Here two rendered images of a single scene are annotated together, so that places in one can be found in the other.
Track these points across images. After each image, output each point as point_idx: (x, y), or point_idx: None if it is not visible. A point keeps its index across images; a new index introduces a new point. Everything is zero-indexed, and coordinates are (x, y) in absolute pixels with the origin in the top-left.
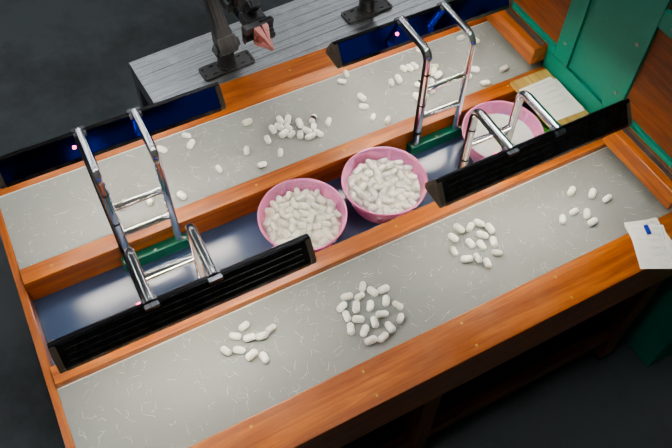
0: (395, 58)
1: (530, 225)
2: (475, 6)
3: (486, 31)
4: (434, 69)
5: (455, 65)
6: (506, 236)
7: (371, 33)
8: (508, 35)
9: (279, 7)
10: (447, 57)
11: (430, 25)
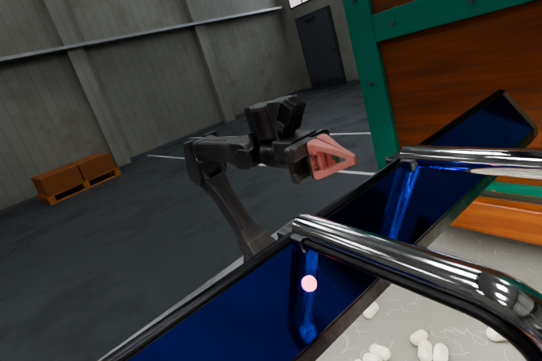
0: (335, 348)
1: None
2: (478, 144)
3: (452, 243)
4: (426, 345)
5: (455, 319)
6: None
7: (193, 321)
8: (508, 227)
9: (149, 324)
10: (427, 309)
11: (404, 219)
